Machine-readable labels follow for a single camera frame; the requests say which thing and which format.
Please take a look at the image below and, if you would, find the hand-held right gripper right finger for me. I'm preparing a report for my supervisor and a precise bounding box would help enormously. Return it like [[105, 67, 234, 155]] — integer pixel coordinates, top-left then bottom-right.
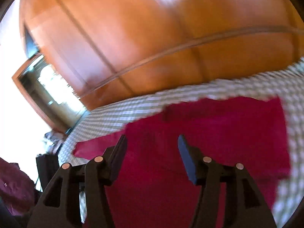
[[178, 134, 277, 228]]

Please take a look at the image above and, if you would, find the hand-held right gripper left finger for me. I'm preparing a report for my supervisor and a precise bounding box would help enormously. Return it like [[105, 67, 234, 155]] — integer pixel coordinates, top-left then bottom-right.
[[27, 135, 128, 228]]

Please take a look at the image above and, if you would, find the dark red garment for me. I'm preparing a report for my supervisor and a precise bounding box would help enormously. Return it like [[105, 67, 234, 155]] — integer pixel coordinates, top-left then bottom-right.
[[72, 96, 292, 228]]

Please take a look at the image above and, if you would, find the bed with green checked sheet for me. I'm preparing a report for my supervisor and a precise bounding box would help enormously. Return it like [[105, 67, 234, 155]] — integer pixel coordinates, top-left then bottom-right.
[[58, 59, 304, 228]]

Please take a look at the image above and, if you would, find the black boxy object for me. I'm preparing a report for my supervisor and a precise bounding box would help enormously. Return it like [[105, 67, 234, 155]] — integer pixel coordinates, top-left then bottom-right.
[[36, 154, 60, 192]]

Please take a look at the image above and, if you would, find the wood framed glazed door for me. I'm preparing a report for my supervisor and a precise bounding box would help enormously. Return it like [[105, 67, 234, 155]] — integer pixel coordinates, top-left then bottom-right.
[[12, 52, 89, 135]]

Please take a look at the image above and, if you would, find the maroon fabric item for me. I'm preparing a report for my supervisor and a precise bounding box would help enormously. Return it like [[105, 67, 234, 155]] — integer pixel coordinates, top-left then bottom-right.
[[0, 158, 38, 217]]

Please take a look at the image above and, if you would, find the wooden wardrobe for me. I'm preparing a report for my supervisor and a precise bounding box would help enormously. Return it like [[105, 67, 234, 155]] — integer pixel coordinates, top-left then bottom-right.
[[19, 0, 304, 111]]

